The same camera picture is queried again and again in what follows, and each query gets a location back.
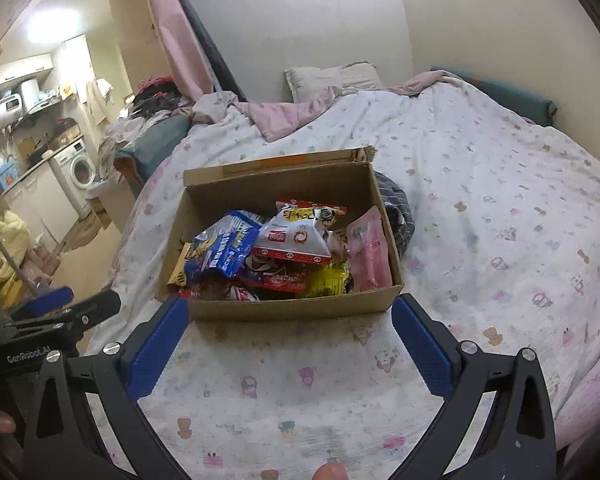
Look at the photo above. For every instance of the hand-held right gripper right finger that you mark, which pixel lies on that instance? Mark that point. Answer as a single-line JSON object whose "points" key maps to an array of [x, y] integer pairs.
{"points": [[425, 347]]}

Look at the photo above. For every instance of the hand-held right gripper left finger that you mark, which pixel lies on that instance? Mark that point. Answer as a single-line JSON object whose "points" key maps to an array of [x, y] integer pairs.
{"points": [[157, 345]]}

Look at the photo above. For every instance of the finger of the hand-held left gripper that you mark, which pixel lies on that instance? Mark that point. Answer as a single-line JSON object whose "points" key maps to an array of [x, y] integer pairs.
{"points": [[47, 300], [97, 305]]}

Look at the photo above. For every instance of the yellow brown snack packet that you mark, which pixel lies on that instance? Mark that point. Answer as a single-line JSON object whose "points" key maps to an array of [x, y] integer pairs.
{"points": [[179, 272]]}

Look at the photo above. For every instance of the pink snack packet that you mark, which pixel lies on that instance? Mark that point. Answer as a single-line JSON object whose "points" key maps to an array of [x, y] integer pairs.
{"points": [[367, 255]]}

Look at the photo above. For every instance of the cardboard box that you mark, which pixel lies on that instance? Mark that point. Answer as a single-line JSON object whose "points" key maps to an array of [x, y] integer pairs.
{"points": [[280, 307]]}

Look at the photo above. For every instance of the white snack packet red labels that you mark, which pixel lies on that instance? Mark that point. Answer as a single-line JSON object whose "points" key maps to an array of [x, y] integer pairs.
{"points": [[292, 240]]}

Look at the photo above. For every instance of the red yellow snack packet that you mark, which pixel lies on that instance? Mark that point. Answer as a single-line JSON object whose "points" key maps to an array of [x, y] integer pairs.
{"points": [[305, 207]]}

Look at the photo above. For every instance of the yellow cloth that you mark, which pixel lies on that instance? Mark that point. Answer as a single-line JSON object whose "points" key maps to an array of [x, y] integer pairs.
{"points": [[7, 240]]}

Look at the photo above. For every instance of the beige kitchen cabinet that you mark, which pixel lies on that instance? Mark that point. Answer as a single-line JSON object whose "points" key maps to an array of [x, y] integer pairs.
{"points": [[35, 205]]}

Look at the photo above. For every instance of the white storage box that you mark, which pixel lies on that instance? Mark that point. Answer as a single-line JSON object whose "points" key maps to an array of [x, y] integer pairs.
{"points": [[105, 195]]}

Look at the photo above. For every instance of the white washing machine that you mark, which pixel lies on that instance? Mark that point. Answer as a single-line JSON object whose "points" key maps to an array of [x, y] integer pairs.
{"points": [[77, 170]]}

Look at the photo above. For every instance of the grey plaid cloth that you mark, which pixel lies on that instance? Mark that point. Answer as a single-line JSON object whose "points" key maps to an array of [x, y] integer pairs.
{"points": [[400, 215]]}

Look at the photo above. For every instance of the printed blanket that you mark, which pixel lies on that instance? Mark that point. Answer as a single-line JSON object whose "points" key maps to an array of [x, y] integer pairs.
{"points": [[505, 210]]}

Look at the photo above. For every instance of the teal grey cushion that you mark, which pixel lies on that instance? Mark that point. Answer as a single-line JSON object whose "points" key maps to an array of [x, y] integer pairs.
{"points": [[160, 135]]}

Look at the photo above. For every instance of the white kitchen appliance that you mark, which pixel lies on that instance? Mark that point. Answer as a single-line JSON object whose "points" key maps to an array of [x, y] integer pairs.
{"points": [[5, 110]]}

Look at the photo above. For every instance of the hanging white towel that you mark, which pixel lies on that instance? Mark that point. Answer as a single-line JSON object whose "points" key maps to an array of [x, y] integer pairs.
{"points": [[97, 100]]}

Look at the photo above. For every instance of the pile of clothes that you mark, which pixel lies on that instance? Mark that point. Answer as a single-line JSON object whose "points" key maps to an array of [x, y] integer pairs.
{"points": [[150, 95]]}

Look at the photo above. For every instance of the pink blanket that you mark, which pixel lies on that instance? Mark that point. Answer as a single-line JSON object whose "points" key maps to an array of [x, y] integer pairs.
{"points": [[280, 115]]}

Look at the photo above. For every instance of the long teal cushion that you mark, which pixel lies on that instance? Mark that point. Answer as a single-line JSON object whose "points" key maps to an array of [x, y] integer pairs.
{"points": [[505, 95]]}

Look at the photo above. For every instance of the pink curtain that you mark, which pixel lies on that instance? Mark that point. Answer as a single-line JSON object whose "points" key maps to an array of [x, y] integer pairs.
{"points": [[175, 35]]}

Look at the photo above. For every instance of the beige pillow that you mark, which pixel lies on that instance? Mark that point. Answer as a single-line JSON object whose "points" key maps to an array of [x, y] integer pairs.
{"points": [[325, 80]]}

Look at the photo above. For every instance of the white wall cabinet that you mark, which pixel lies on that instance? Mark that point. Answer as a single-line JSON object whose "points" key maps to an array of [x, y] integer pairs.
{"points": [[25, 67]]}

